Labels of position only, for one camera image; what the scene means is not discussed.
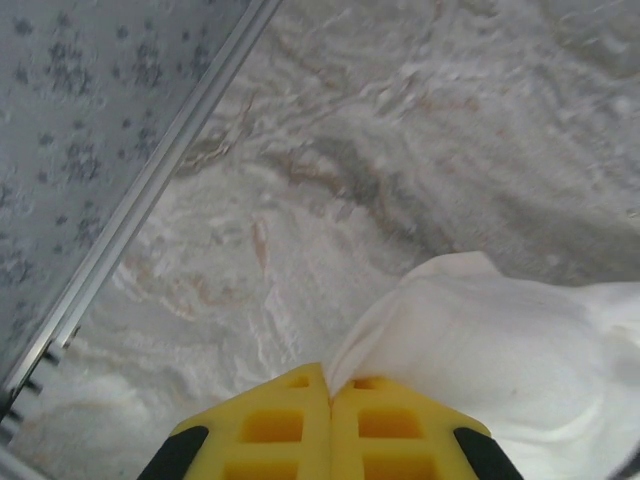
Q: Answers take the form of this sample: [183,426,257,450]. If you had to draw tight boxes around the aluminium table edge rail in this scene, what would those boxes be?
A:
[0,0,287,432]

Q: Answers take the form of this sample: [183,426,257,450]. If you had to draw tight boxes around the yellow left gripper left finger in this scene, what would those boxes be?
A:
[135,362,333,480]

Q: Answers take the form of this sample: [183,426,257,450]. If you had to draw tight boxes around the white t-shirt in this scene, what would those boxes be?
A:
[325,250,640,480]

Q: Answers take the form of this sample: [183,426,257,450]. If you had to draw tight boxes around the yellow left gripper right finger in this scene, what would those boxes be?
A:
[329,375,525,480]

